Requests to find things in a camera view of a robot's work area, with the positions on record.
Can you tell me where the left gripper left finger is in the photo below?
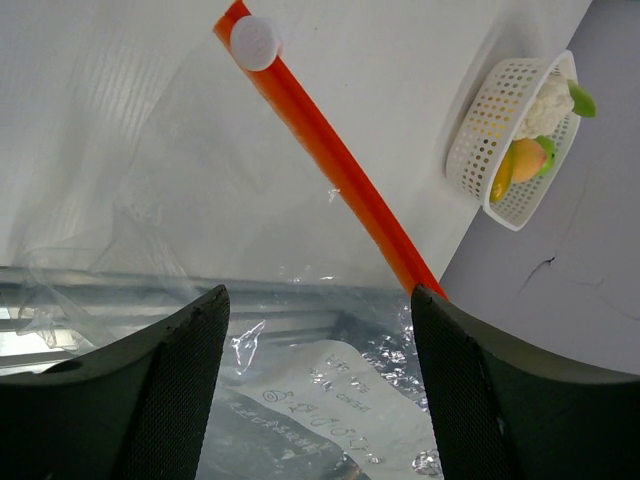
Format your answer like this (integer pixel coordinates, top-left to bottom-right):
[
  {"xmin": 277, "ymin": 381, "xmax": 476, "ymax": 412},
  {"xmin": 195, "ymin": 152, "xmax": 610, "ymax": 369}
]
[{"xmin": 1, "ymin": 286, "xmax": 230, "ymax": 479}]

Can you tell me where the orange pink peach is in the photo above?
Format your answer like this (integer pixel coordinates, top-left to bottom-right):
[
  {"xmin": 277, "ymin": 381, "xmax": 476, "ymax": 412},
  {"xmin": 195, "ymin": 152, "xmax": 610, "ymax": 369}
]
[{"xmin": 511, "ymin": 139, "xmax": 548, "ymax": 183}]

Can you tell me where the yellow green mango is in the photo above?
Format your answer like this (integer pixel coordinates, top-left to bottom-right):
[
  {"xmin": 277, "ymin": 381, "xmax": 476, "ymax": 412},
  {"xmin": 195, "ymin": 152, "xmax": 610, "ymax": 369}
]
[{"xmin": 489, "ymin": 145, "xmax": 514, "ymax": 203}]

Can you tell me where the white cauliflower with leaves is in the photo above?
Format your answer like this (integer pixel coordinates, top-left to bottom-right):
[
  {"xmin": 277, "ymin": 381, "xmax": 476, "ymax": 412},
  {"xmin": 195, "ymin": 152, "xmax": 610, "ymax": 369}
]
[{"xmin": 514, "ymin": 74, "xmax": 598, "ymax": 140}]

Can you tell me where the white perforated plastic basket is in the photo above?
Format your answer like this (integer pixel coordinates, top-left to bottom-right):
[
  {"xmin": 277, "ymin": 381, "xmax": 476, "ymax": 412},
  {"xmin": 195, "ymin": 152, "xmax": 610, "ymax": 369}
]
[{"xmin": 446, "ymin": 50, "xmax": 581, "ymax": 231}]

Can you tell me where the clear zip top bag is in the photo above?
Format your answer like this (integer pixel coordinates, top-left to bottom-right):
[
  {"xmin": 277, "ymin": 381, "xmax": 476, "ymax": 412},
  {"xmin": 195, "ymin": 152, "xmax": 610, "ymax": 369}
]
[{"xmin": 0, "ymin": 0, "xmax": 451, "ymax": 480}]

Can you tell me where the green apple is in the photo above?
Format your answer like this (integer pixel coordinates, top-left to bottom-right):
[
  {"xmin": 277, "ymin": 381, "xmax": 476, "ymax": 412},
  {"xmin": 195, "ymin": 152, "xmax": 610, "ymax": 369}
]
[{"xmin": 536, "ymin": 136, "xmax": 556, "ymax": 176}]

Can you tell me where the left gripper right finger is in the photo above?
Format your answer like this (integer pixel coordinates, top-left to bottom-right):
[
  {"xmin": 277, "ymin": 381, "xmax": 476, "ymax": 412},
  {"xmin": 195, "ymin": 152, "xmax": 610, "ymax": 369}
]
[{"xmin": 411, "ymin": 286, "xmax": 639, "ymax": 479}]

